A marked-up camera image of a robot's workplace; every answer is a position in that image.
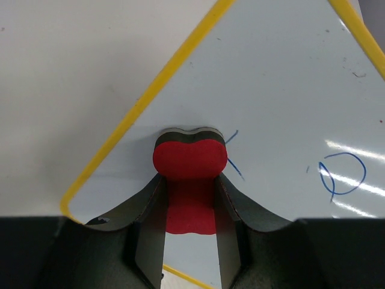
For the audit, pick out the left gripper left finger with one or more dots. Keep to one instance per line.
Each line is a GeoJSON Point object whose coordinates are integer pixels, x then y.
{"type": "Point", "coordinates": [122, 248]}

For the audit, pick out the red black whiteboard eraser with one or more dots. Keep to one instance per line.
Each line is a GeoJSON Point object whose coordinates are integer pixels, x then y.
{"type": "Point", "coordinates": [190, 160]}

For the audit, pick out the yellow framed whiteboard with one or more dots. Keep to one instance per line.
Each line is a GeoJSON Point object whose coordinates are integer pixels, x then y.
{"type": "Point", "coordinates": [297, 90]}

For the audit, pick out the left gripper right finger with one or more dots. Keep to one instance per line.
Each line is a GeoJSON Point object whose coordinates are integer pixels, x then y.
{"type": "Point", "coordinates": [259, 249]}

